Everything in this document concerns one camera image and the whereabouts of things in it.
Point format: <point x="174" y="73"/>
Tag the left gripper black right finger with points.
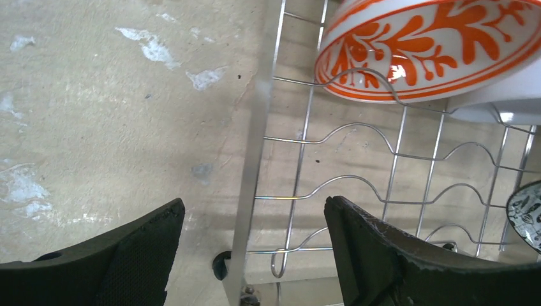
<point x="379" y="264"/>

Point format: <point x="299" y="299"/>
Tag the stainless steel dish rack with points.
<point x="420" y="168"/>

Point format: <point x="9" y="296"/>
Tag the white bowl with red rim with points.
<point x="514" y="100"/>

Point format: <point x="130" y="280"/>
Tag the orange floral patterned bowl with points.
<point x="377" y="51"/>

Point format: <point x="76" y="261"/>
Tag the black and white patterned bowl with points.
<point x="523" y="213"/>

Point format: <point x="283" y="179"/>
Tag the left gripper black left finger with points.
<point x="129" y="265"/>

